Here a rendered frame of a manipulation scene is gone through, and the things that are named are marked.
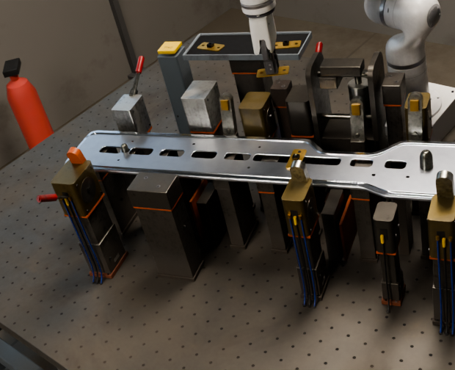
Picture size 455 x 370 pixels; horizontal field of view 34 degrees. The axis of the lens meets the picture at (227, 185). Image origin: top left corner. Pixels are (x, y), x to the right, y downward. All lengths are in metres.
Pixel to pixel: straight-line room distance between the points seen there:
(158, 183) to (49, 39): 2.53
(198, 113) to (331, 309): 0.68
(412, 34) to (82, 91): 2.74
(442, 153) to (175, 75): 0.88
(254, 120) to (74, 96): 2.58
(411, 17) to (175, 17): 2.98
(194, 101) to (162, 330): 0.65
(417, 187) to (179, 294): 0.74
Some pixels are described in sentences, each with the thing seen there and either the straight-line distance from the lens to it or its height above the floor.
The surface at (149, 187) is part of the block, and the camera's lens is 1.98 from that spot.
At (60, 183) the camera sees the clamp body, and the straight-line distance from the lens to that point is 2.07.
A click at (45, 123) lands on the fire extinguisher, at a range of 3.99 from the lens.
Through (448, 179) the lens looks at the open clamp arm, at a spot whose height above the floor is 1.11.
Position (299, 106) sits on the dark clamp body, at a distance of 2.09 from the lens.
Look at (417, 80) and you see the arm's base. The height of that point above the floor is 0.93.
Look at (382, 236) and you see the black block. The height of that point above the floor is 0.95.
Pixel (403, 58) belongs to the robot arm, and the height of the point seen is 1.02.
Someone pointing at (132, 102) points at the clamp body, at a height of 1.06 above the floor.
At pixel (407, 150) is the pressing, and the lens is 1.97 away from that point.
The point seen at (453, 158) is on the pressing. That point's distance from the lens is 1.94.
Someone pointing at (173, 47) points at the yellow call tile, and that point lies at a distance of 2.35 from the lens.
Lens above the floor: 2.16
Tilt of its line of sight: 36 degrees down
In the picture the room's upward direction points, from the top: 15 degrees counter-clockwise
